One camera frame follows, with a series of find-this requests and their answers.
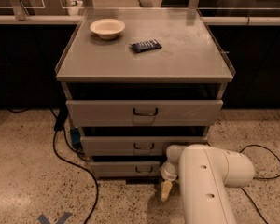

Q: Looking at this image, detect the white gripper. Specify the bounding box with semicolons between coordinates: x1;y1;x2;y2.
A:
160;160;178;202

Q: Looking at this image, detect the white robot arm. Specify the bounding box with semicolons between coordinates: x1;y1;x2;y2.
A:
160;144;255;224

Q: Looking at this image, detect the bottom grey drawer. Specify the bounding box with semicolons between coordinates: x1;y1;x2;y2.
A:
90;161;160;178

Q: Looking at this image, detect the grey drawer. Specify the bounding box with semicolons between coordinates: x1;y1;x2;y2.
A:
90;161;160;178
66;100;223;127
81;136;207;156

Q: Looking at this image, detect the top grey drawer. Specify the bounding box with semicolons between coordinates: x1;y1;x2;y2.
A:
66;100;223;127

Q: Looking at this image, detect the middle grey drawer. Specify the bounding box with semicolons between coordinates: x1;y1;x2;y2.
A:
81;136;207;156

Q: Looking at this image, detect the grey drawer cabinet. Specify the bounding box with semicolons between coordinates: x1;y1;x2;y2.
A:
57;8;234;166

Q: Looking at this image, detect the blue power box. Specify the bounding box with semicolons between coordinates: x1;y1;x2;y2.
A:
70;128;81;148

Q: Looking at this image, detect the blue tape cross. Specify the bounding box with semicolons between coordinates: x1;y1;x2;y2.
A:
37;212;72;224

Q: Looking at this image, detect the dark blue snack packet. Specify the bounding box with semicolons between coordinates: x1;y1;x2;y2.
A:
131;39;162;53

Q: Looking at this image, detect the white bowl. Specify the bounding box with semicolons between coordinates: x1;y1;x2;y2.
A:
90;19;125;40

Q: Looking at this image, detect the black cable on right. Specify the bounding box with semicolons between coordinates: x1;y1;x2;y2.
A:
238;143;280;224

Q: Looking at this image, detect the black cable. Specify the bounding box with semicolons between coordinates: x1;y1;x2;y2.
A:
238;143;280;224
7;107;100;224

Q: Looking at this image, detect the black cable on left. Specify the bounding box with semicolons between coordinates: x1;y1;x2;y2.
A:
7;107;100;224

